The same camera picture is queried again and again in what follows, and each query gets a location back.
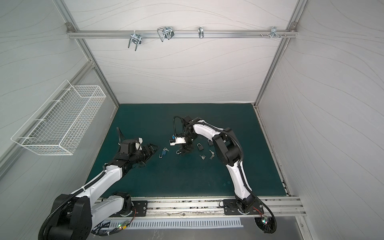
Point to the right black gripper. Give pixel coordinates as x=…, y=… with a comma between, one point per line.
x=186, y=145

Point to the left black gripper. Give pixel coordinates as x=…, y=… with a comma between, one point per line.
x=148, y=153

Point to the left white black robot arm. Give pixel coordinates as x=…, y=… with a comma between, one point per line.
x=74, y=216

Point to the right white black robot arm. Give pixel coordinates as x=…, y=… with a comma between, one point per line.
x=229, y=152

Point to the silver key pair loose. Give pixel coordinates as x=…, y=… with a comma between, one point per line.
x=212, y=154

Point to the blue padlock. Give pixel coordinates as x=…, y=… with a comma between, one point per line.
x=163, y=153

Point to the green table mat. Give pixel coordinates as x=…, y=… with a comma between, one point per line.
x=188, y=175

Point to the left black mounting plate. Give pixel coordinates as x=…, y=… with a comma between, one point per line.
x=137, y=208

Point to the black mounting plate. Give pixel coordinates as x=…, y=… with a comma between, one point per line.
x=137, y=208
x=233, y=207

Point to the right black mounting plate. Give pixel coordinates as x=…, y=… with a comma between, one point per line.
x=233, y=207

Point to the metal U-bolt hook middle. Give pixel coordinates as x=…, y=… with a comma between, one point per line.
x=165, y=32

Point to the metal u-bolt hook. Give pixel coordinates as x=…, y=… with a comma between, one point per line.
x=165, y=32
x=135, y=40

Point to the metal U-bolt hook left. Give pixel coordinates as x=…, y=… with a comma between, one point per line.
x=135, y=40

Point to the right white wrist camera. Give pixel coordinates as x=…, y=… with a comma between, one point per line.
x=176, y=140

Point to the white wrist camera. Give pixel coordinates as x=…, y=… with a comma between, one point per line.
x=176, y=140
x=138, y=144

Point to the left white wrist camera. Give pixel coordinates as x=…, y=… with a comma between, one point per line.
x=138, y=144

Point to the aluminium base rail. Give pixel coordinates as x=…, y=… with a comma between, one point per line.
x=205, y=207

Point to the white slotted cable duct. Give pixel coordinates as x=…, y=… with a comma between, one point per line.
x=196, y=223

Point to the white wire basket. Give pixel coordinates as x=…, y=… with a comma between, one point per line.
x=57, y=127

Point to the small metal bracket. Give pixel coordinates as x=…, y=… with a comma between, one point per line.
x=201, y=32

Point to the aluminium cross rail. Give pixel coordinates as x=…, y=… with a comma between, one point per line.
x=179, y=34

